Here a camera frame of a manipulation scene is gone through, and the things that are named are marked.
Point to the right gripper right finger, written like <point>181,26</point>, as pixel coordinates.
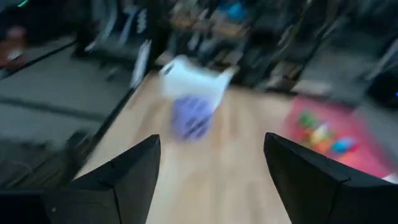
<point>311,193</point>

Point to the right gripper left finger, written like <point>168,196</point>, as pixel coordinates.
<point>118,193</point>

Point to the orange toy piece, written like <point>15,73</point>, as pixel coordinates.
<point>323,147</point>

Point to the teal toy cube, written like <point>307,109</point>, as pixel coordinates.
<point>343,145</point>

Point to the small yellow toy brick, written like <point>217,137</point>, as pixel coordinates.
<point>320,133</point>

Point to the long green toy brick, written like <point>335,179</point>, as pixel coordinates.
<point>307,119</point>

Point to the white plastic bin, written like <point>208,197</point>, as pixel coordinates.
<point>192,81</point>

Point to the pink translucent plastic bin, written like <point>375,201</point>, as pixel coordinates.
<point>370,155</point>

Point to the purple foam die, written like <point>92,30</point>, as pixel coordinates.
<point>192,121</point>

